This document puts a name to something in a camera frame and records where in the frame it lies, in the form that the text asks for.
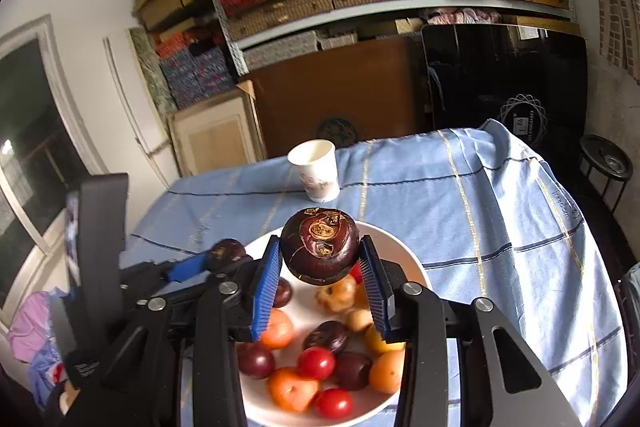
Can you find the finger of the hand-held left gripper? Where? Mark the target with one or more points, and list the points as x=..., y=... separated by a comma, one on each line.
x=187, y=268

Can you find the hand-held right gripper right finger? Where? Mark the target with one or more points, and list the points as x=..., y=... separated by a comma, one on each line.
x=377, y=292

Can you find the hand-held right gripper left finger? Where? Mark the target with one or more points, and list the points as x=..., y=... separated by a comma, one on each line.
x=265, y=292

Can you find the red tomato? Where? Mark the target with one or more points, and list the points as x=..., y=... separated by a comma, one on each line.
x=316, y=363
x=356, y=276
x=334, y=403

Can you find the small tan longan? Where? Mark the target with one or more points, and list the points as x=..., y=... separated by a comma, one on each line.
x=359, y=321

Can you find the white plate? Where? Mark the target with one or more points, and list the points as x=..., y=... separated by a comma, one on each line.
x=302, y=307

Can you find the small yellow-orange citrus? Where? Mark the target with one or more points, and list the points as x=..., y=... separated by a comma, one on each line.
x=279, y=331
x=375, y=341

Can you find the orange mandarin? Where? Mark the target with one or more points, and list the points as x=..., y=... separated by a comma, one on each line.
x=387, y=372
x=292, y=389

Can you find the person's left hand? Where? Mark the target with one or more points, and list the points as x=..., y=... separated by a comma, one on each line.
x=69, y=398

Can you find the purple cloth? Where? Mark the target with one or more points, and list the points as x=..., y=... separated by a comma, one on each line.
x=30, y=322

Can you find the blue checked tablecloth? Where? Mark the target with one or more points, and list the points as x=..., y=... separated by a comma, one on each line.
x=475, y=232

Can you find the white framed dark window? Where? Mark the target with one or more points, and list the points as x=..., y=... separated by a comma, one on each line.
x=30, y=132

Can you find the white leaning plank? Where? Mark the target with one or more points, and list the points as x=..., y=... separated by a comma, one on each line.
x=130, y=107

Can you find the white printed paper cup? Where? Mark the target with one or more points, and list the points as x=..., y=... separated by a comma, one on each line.
x=315, y=172

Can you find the light wooden framed panel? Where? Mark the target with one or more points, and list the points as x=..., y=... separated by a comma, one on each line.
x=215, y=132

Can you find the light blue cloth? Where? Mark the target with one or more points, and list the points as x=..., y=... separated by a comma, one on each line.
x=42, y=369

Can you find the green patterned board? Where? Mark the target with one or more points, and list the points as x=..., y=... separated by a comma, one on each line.
x=150, y=72

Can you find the stack of blue patterned boxes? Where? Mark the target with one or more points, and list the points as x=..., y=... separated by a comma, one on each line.
x=200, y=77

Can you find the brown wooden board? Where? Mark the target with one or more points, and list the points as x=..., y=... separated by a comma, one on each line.
x=340, y=92

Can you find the orange patterned box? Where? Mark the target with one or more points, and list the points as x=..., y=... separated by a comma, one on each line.
x=182, y=42

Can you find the black glossy panel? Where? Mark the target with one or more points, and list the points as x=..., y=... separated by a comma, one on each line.
x=480, y=77

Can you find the row of grey woven boxes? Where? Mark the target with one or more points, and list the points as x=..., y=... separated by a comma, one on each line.
x=285, y=49

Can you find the black round stool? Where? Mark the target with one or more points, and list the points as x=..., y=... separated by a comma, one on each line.
x=605, y=157

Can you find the pink floral cloth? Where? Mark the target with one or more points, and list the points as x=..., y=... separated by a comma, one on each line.
x=460, y=14

